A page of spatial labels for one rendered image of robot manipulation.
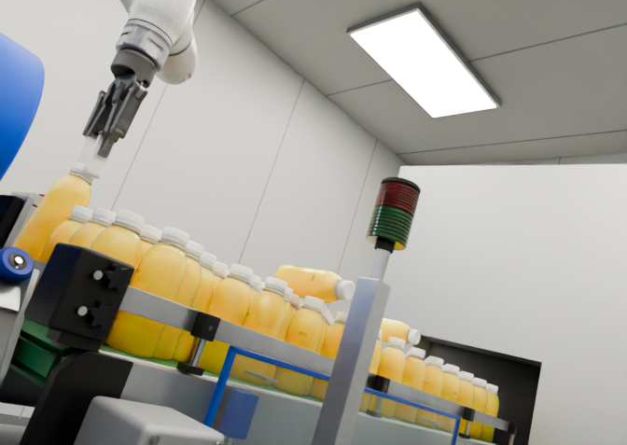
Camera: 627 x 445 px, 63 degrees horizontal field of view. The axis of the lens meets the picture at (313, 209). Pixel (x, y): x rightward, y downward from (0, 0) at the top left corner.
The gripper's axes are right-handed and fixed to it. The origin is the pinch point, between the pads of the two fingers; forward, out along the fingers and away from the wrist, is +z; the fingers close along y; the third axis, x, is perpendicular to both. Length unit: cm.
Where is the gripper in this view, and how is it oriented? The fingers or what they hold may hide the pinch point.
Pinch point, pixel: (91, 158)
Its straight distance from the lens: 97.8
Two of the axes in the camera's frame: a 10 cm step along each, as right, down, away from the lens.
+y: 7.6, 0.4, -6.5
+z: -2.9, 9.1, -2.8
